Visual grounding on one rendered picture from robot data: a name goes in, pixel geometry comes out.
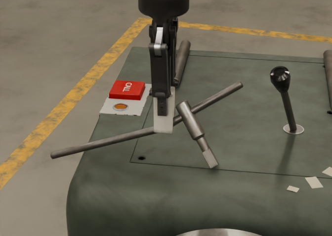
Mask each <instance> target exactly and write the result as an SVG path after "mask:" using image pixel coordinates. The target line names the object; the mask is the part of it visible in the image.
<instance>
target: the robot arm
mask: <svg viewBox="0 0 332 236"><path fill-rule="evenodd" d="M138 9H139V11H140V12H141V13H142V14H144V15H146V16H150V17H151V18H153V19H152V25H150V26H149V37H150V38H151V42H150V43H149V45H148V49H149V53H150V63H151V82H152V90H151V91H150V93H149V96H152V97H153V98H154V132H155V133H166V134H172V133H173V118H174V117H175V87H174V86H178V85H179V81H175V80H174V77H175V76H176V44H177V30H178V18H177V17H178V16H181V15H183V14H185V13H186V12H187V11H188V10H189V0H138ZM171 86H172V87H171Z"/></svg>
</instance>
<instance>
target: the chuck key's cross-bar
mask: <svg viewBox="0 0 332 236"><path fill-rule="evenodd" d="M241 88H243V84H242V82H241V81H238V82H236V83H234V84H232V85H231V86H229V87H227V88H225V89H223V90H222V91H220V92H218V93H216V94H215V95H213V96H211V97H209V98H207V99H206V100H204V101H202V102H200V103H199V104H197V105H195V106H193V107H191V112H192V113H193V114H196V113H198V112H200V111H202V110H203V109H205V108H207V107H209V106H211V105H212V104H214V103H216V102H218V101H219V100H221V99H223V98H225V97H227V96H228V95H230V94H232V93H234V92H235V91H237V90H239V89H241ZM180 122H182V118H181V116H180V115H177V116H175V117H174V118H173V126H175V125H177V124H178V123H180ZM152 134H156V133H155V132H154V127H149V128H146V129H142V130H138V131H134V132H130V133H126V134H122V135H118V136H114V137H110V138H106V139H102V140H98V141H94V142H89V143H85V144H81V145H77V146H73V147H69V148H65V149H61V150H58V151H54V152H51V153H50V157H51V158H52V159H55V158H59V157H63V156H67V155H71V154H75V153H79V152H83V151H87V150H91V149H95V148H99V147H104V146H108V145H112V144H116V143H120V142H124V141H128V140H132V139H136V138H140V137H144V136H148V135H152Z"/></svg>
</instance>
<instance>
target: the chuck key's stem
mask: <svg viewBox="0 0 332 236"><path fill-rule="evenodd" d="M175 108H176V110H177V112H178V113H179V115H180V116H181V118H182V121H183V123H184V124H185V126H186V128H187V130H188V132H189V134H190V136H191V137H192V139H193V140H195V141H197V143H198V145H199V147H200V149H201V151H202V153H203V156H204V157H205V159H206V161H207V163H208V165H209V167H210V168H211V169H212V168H214V167H216V166H217V165H219V163H218V161H217V159H216V157H215V155H214V153H213V151H212V150H211V148H210V147H209V145H208V143H207V141H206V139H205V137H204V135H205V132H204V131H203V129H202V127H201V125H200V123H199V121H198V119H197V117H196V115H195V114H193V113H192V112H191V106H190V104H189V102H188V101H187V100H184V101H182V102H180V103H178V104H177V105H176V106H175Z"/></svg>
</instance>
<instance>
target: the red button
mask: <svg viewBox="0 0 332 236"><path fill-rule="evenodd" d="M144 90H145V82H136V81H120V80H115V82H114V84H113V86H112V88H111V90H110V92H109V98H115V99H130V100H141V98H142V95H143V93H144Z"/></svg>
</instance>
